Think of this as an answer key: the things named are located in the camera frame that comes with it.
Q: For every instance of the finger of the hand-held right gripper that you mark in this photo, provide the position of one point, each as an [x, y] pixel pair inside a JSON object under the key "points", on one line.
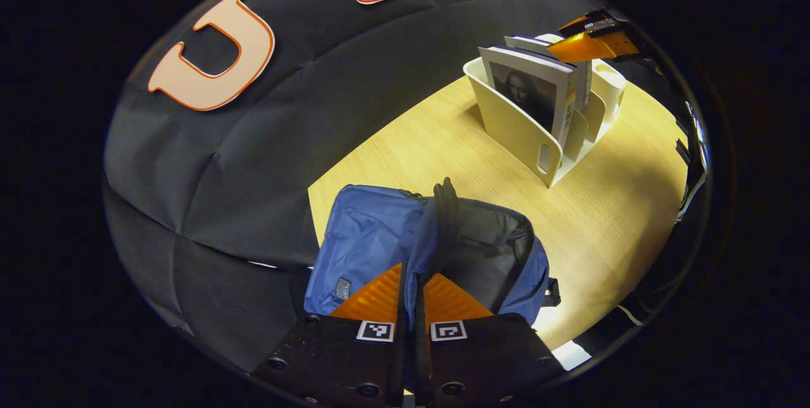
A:
{"points": [[588, 47], [598, 22]]}

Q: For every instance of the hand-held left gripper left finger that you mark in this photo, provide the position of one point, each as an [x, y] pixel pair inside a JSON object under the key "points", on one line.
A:
{"points": [[398, 370]]}

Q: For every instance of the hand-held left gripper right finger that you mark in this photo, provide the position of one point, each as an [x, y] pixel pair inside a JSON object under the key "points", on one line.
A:
{"points": [[423, 370]]}

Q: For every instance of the blue cover book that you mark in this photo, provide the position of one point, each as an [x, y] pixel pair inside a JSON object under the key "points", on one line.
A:
{"points": [[585, 82]]}

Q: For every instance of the portrait cover book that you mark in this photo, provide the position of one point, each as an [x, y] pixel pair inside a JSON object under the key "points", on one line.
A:
{"points": [[525, 95]]}

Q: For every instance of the white bookshelf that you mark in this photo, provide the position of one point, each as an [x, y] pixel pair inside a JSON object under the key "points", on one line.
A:
{"points": [[512, 129]]}

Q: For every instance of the blue schoolbag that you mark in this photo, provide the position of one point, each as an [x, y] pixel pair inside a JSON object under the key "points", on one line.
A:
{"points": [[367, 237]]}

